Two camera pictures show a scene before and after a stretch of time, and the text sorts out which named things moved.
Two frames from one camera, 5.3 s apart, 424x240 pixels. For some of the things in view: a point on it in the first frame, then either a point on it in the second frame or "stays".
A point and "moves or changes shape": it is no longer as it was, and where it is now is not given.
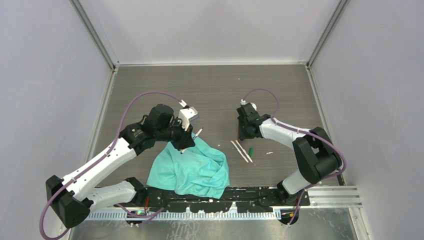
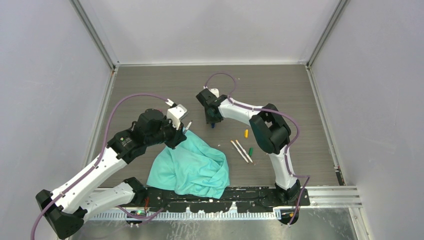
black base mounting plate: [244, 199] stays
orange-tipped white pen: [240, 152] stays
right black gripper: [241, 134] → [209, 120]
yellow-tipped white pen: [244, 151] stays
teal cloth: [199, 171] stays
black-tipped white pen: [195, 135] moves or changes shape
